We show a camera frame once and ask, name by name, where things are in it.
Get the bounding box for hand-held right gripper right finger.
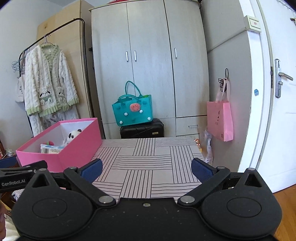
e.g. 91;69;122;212
178;158;266;207

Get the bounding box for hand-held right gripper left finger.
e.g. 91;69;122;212
29;158;117;207

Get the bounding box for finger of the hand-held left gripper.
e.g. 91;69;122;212
0;161;48;173
0;156;18;168

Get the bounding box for blue print tissue pack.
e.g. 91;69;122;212
40;144;64;154

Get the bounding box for pink cardboard box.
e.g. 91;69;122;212
16;118;102;173

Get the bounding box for white brown-eared plush toy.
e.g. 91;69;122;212
63;128;82;146

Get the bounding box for person's right hand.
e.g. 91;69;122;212
0;200;11;234

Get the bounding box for white plastic bag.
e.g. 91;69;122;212
201;130;213;165

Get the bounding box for striped bed sheet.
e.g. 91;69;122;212
91;137;206;201

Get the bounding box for pink paper bag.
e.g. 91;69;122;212
206;79;234;142

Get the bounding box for black suitcase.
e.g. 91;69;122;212
120;118;164;139

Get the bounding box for teal felt handbag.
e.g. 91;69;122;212
112;81;153;127

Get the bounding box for white canvas tote bag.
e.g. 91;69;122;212
15;75;26;103

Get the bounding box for white door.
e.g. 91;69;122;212
238;0;296;194

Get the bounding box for white fleece robe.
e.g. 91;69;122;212
24;43;79;137

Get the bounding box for black clothes rack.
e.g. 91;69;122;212
18;18;95;137

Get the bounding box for grey three-door wardrobe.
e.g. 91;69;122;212
89;0;210;139

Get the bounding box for light wooden cabinet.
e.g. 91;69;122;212
37;0;95;121

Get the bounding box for black hair ties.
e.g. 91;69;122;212
217;68;230;92

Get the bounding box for wire clothes hangers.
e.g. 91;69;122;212
11;49;30;72

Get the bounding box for silver door handle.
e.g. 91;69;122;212
274;59;294;98

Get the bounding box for wall light switch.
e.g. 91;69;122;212
244;15;262;32

